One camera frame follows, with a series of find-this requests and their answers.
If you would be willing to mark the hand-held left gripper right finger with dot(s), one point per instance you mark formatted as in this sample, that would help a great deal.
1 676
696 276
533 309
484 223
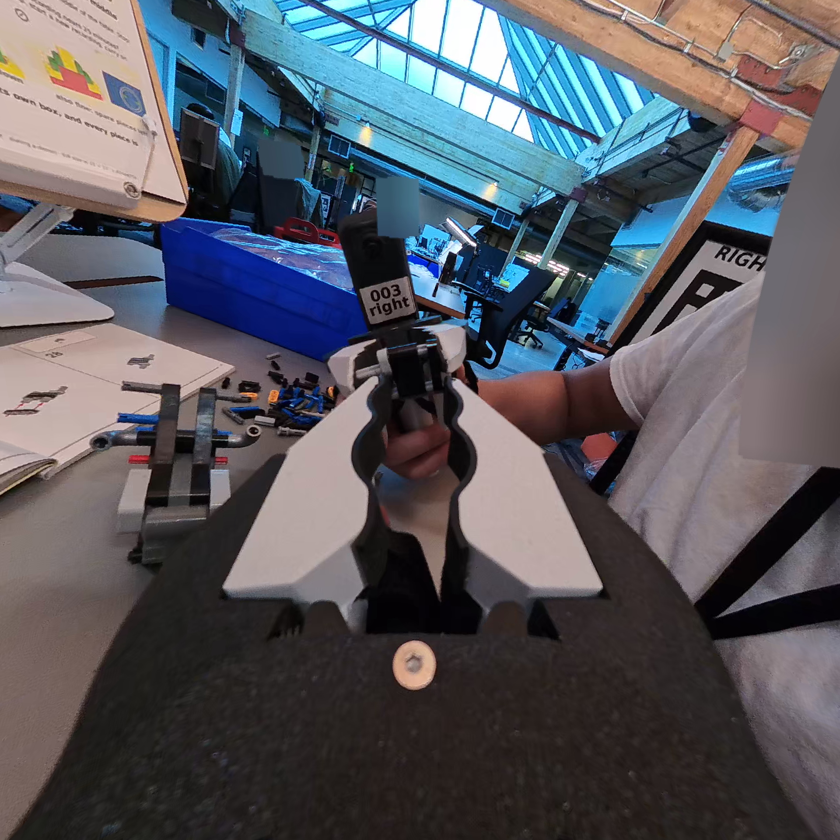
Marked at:
525 518

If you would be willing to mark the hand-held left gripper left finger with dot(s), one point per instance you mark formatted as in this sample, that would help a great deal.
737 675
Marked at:
302 518

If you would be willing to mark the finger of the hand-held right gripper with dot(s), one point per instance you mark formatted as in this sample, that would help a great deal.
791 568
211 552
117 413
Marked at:
454 348
344 367

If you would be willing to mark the pile of small lego pins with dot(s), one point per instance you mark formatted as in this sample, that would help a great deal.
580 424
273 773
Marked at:
295 400

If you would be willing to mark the partly built lego truck chassis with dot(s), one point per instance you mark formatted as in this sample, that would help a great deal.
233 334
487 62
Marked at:
164 518

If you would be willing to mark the person's right forearm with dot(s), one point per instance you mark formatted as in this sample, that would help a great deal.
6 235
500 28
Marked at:
538 400

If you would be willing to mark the person's right hand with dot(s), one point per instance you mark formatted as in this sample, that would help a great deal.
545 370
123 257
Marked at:
413 453

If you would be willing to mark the black office chair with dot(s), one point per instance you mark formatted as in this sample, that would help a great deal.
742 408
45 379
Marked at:
518 308
541 321

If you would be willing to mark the clear plastic bag bundle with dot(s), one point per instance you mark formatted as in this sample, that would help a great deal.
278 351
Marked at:
295 256

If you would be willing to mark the red chair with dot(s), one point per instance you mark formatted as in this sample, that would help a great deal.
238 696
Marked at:
302 229

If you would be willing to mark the orange object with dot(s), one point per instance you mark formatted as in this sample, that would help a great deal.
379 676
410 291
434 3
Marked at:
600 446

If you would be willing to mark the blue plastic bin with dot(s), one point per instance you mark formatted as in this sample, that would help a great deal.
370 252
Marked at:
229 295

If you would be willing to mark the person's white shirt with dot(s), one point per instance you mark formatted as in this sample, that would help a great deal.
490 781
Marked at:
689 426

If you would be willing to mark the white instruction booklet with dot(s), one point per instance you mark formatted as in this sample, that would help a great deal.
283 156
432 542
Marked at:
98 367

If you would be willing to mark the black framed white sign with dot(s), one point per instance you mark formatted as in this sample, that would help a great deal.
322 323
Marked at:
709 275

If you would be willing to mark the white document stand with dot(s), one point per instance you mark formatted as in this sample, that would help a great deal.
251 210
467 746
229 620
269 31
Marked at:
39 302

